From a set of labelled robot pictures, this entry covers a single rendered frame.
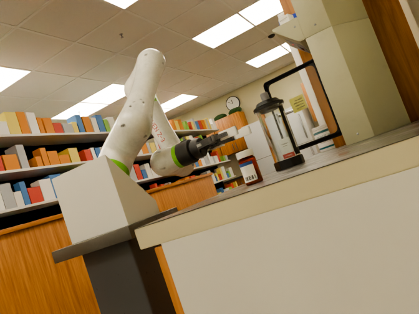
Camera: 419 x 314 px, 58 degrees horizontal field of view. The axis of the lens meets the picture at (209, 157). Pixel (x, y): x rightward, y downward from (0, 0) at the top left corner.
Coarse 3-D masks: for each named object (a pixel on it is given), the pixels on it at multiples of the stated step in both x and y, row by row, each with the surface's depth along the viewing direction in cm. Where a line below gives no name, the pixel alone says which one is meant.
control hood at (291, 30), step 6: (294, 18) 157; (282, 24) 159; (288, 24) 158; (294, 24) 157; (276, 30) 160; (282, 30) 159; (288, 30) 158; (294, 30) 157; (300, 30) 156; (282, 36) 162; (288, 36) 158; (294, 36) 157; (300, 36) 156; (288, 42) 177; (294, 42) 167; (300, 42) 159; (306, 42) 161; (306, 48) 171
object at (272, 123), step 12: (264, 108) 126; (276, 108) 125; (264, 120) 126; (276, 120) 125; (264, 132) 128; (276, 132) 125; (276, 144) 125; (288, 144) 124; (276, 156) 126; (288, 156) 124
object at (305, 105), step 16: (288, 80) 192; (304, 80) 188; (272, 96) 198; (288, 96) 193; (304, 96) 189; (320, 96) 185; (288, 112) 194; (304, 112) 190; (320, 112) 186; (304, 128) 191; (320, 128) 187; (336, 128) 183
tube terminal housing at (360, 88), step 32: (320, 0) 152; (352, 0) 156; (320, 32) 153; (352, 32) 153; (320, 64) 154; (352, 64) 150; (384, 64) 155; (352, 96) 149; (384, 96) 152; (352, 128) 150; (384, 128) 149
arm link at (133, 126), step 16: (144, 64) 154; (160, 64) 158; (144, 80) 147; (128, 96) 143; (144, 96) 140; (128, 112) 131; (144, 112) 133; (112, 128) 136; (128, 128) 130; (144, 128) 131; (128, 144) 134
